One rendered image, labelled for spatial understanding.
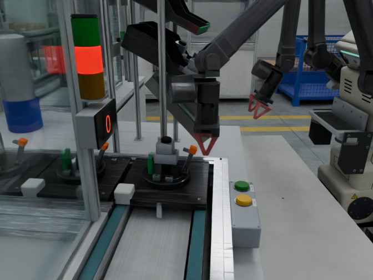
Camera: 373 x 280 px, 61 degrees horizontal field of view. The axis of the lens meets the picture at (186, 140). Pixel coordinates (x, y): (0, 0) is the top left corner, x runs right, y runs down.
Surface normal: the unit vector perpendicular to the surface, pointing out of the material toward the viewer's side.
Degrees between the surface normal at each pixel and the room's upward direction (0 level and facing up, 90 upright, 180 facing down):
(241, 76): 90
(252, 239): 90
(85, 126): 90
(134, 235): 0
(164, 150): 90
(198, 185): 0
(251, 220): 0
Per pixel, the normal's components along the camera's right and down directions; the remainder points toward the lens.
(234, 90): 0.05, 0.39
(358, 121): -1.00, 0.01
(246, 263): 0.01, -0.92
